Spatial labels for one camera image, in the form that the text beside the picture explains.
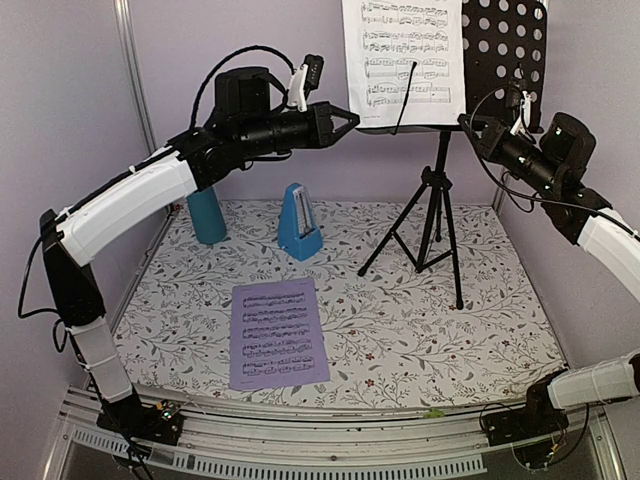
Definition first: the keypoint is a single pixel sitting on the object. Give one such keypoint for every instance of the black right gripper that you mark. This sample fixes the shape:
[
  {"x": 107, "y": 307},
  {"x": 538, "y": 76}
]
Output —
[{"x": 491, "y": 141}]

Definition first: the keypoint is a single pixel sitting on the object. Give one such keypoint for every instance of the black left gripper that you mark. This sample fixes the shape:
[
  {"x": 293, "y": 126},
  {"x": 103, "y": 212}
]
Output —
[{"x": 322, "y": 130}]

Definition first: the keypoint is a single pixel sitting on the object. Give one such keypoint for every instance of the sheet music booklet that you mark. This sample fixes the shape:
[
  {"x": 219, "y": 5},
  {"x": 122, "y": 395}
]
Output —
[{"x": 404, "y": 62}]

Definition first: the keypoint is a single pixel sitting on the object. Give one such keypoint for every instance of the purple sheet music page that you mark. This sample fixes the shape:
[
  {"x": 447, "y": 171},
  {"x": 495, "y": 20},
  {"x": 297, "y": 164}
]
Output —
[{"x": 276, "y": 337}]

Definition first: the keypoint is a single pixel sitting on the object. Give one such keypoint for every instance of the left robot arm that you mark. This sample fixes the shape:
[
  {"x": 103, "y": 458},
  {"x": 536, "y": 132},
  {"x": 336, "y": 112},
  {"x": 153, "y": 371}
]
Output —
[{"x": 255, "y": 118}]

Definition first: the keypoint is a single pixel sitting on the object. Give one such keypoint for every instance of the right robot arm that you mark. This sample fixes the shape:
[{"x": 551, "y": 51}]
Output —
[{"x": 554, "y": 168}]

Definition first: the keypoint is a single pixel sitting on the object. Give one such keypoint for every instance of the blue metronome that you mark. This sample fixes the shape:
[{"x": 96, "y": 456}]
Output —
[{"x": 298, "y": 233}]

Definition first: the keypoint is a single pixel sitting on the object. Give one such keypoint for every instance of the teal ceramic vase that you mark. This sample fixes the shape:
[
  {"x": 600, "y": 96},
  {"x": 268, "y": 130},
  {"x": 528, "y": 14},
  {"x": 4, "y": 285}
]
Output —
[{"x": 206, "y": 216}]

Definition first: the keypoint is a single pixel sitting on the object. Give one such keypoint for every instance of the floral table mat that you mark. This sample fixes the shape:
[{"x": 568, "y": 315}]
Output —
[{"x": 456, "y": 334}]

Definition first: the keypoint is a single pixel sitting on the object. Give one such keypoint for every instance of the green tape piece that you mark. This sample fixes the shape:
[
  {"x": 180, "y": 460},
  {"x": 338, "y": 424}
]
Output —
[{"x": 434, "y": 413}]

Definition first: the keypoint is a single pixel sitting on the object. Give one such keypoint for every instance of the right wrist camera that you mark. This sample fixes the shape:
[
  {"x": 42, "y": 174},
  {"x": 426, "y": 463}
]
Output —
[{"x": 519, "y": 100}]

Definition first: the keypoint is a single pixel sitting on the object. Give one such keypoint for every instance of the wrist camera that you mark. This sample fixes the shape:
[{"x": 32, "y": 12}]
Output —
[
  {"x": 519, "y": 100},
  {"x": 304, "y": 80}
]

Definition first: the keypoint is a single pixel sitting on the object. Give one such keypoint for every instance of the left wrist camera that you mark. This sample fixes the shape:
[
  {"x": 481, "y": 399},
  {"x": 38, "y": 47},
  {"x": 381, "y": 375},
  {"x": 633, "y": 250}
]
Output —
[{"x": 304, "y": 80}]

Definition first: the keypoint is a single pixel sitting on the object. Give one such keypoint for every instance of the aluminium frame post right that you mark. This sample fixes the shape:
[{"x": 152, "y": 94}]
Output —
[{"x": 498, "y": 200}]

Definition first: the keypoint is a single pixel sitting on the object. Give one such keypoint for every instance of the aluminium front rail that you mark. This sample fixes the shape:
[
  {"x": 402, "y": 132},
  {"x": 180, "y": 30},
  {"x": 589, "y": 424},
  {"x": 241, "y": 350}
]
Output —
[{"x": 230, "y": 439}]

